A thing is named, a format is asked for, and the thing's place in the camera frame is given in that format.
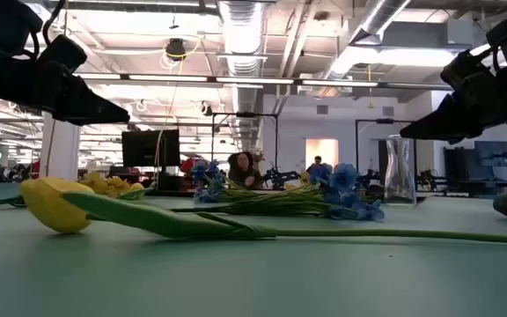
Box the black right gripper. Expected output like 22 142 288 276
400 65 507 145

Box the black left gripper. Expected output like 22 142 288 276
0 55 130 125

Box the yellow tulip with leaves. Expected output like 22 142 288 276
19 177 507 247

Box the clear glass vase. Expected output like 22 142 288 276
383 134 417 207

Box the dark upright panel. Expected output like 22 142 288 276
444 147 476 181

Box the grey-blue screen monitor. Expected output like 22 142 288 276
474 140 507 168

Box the black desk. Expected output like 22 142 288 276
455 178 507 197

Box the black monitor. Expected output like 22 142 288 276
121 129 181 168

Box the black ceiling dome device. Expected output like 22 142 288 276
165 38 187 62

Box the red shelf rack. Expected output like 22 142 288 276
180 156 206 177

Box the person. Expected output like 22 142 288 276
226 151 264 190
306 155 330 175

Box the long light bar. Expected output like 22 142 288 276
77 72 455 92

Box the green table mat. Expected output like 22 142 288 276
0 182 507 317

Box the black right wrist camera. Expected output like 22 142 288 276
439 48 496 92

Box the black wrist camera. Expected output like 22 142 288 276
37 33 88 75
439 48 496 92

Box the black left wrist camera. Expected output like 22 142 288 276
37 33 88 75

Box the black metal frame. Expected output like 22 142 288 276
355 117 418 195
210 112 280 177

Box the black table frame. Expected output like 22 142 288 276
145 188 496 200

